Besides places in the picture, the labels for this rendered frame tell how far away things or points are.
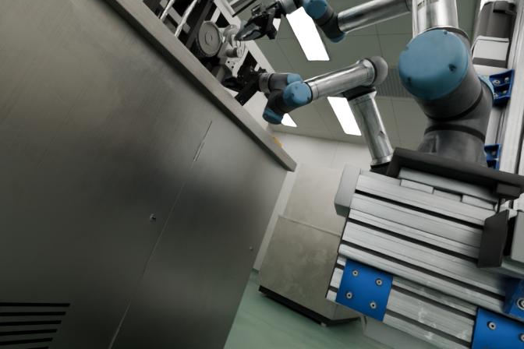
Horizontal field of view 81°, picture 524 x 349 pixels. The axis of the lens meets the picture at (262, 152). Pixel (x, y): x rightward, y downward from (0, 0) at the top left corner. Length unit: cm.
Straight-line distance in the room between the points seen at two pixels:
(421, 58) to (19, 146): 71
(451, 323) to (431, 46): 50
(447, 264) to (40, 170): 72
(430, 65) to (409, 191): 24
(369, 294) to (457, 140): 35
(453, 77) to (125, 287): 81
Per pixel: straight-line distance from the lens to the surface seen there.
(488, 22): 128
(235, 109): 90
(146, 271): 85
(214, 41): 127
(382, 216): 65
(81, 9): 67
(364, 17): 118
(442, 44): 68
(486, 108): 79
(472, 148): 73
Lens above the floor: 56
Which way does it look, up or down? 15 degrees up
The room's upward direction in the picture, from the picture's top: 21 degrees clockwise
